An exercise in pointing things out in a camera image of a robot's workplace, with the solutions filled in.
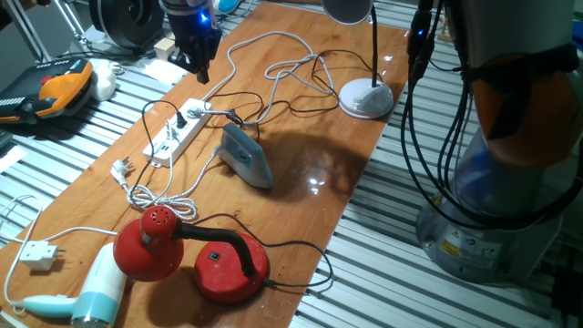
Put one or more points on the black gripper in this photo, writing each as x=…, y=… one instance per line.
x=193, y=36

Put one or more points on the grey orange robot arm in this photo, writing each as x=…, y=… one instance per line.
x=514, y=27

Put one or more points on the white power strip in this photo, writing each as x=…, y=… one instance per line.
x=182, y=132

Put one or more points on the white square plug adapter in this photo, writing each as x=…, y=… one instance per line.
x=36, y=256

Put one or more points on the white paper sheet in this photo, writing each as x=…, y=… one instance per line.
x=11, y=159
x=161, y=72

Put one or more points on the small wooden cube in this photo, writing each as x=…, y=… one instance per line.
x=163, y=47

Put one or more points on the blue white plastic object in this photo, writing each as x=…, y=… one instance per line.
x=226, y=4

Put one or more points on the black filament spool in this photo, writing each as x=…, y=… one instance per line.
x=127, y=20

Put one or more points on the light blue travel iron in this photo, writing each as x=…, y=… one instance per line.
x=248, y=159

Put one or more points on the white rounded lump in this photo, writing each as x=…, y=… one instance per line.
x=105, y=82

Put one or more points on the orange wooden board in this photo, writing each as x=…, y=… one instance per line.
x=309, y=150

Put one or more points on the grey metal stand leg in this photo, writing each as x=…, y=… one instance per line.
x=27, y=31
x=70, y=18

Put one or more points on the black orange teach pendant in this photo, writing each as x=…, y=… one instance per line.
x=59, y=89

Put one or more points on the white cylindrical device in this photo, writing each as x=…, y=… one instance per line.
x=347, y=11

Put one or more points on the red desk lamp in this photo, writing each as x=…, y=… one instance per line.
x=150, y=250

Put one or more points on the white blue hair dryer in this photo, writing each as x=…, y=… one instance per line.
x=98, y=291

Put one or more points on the blue plastic bag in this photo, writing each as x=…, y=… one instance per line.
x=578, y=44

